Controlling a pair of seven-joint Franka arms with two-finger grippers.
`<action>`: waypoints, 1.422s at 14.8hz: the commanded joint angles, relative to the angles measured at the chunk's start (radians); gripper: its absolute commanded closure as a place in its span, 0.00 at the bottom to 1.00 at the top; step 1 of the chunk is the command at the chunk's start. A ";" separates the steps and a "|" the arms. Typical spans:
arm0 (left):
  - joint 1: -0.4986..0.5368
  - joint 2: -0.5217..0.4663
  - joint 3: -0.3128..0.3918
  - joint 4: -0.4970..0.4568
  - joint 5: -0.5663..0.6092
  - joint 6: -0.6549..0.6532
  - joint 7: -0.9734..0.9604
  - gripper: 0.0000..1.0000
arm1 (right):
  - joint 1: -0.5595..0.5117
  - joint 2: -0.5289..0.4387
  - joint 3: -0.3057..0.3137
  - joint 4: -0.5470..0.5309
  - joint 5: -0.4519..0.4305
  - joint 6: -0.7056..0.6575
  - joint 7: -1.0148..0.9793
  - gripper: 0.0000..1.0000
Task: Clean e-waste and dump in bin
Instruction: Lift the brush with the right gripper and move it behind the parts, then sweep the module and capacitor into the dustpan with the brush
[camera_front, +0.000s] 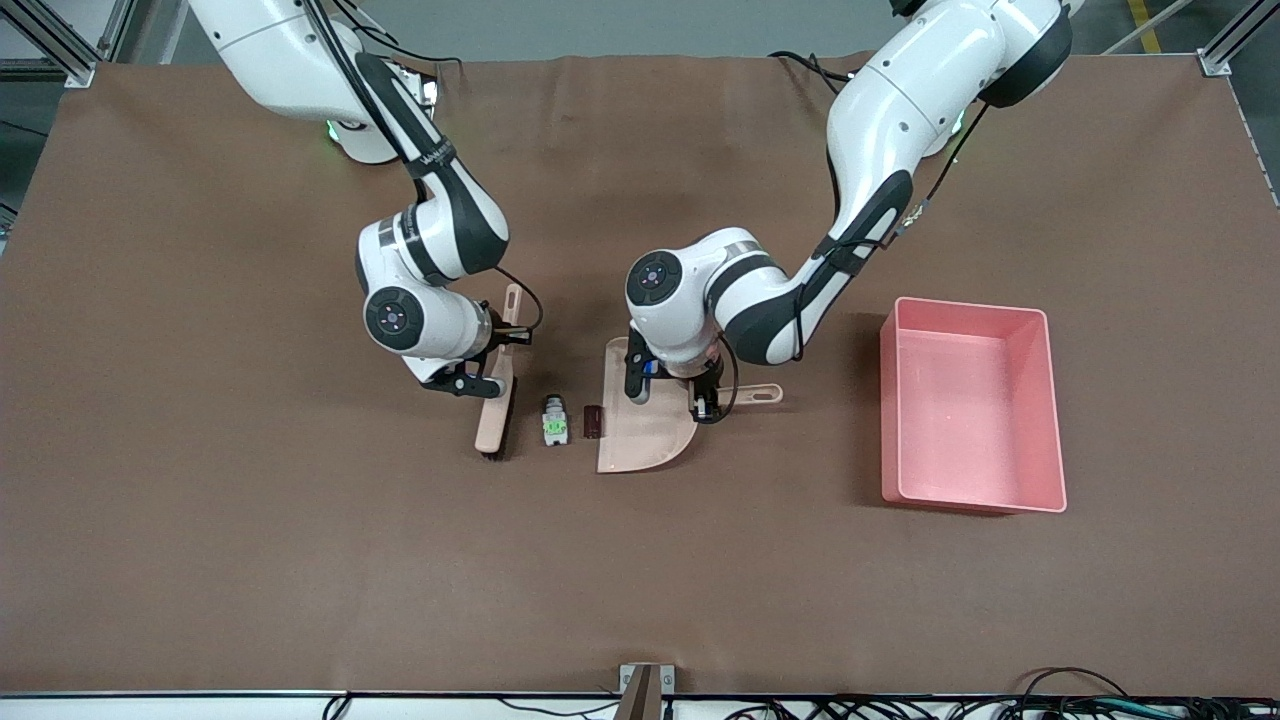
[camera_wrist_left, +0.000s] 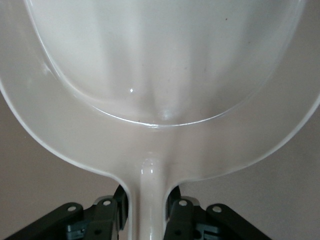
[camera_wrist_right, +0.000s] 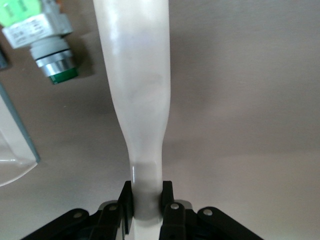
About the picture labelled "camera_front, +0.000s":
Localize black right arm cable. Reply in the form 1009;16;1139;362
300;0;544;336

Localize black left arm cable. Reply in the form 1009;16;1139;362
714;100;993;413

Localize black right base cable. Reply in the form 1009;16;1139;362
350;20;463;71

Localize pale pink dustpan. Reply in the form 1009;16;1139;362
596;336;784;475

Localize black left base cable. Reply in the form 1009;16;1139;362
768;50;853;97

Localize tangled black floor cables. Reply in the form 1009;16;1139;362
720;667;1280;720

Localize pale brush with black bristles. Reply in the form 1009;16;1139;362
473;283;525;461

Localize metal clamp bracket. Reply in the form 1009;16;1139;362
618;663;677;720

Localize brown table mat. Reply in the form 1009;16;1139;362
0;50;1280;698

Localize aluminium frame extrusion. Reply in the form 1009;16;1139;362
0;0;136;89
1198;0;1280;79

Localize pink plastic bin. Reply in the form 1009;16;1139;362
880;297;1068;516

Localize black base cable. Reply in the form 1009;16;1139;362
350;20;463;71
768;50;853;97

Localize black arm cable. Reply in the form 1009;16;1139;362
300;0;544;336
714;100;993;413

